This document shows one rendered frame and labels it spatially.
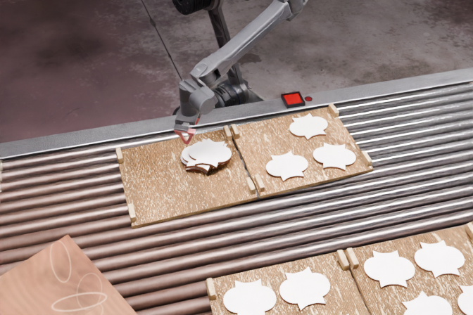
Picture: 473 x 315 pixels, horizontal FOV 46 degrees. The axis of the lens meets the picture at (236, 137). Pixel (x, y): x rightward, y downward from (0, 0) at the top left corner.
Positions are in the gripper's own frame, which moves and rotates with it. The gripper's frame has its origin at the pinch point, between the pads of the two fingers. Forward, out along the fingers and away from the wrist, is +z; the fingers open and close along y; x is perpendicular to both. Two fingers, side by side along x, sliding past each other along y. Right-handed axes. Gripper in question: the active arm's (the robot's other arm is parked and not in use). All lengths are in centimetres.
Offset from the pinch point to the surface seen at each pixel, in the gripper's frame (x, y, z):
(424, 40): -106, 250, 103
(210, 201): -10.8, -16.0, 13.8
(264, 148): -23.2, 11.8, 13.3
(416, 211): -76, -4, 14
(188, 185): -1.7, -10.8, 13.8
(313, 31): -24, 243, 104
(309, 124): -37.2, 26.7, 11.8
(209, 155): -6.6, -1.3, 8.1
